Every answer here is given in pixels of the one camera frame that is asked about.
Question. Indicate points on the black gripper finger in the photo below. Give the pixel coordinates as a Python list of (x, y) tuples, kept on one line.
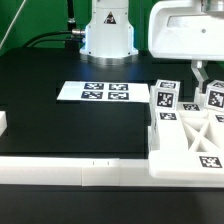
[(198, 69)]

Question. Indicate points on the white chair backrest frame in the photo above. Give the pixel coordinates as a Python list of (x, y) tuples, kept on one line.
[(186, 143)]

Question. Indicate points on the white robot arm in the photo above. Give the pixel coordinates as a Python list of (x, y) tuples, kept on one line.
[(188, 29)]

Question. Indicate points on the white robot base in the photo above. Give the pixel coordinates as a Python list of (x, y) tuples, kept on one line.
[(109, 36)]

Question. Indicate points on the white marker base plate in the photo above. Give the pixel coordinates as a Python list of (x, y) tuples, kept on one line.
[(104, 91)]

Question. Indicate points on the white fence left wall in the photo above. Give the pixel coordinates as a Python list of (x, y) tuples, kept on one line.
[(3, 122)]

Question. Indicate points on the white fence wall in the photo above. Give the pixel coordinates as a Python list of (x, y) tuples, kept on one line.
[(89, 172), (3, 122)]

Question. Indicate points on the white fence front wall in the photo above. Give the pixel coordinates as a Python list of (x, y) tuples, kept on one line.
[(89, 172)]

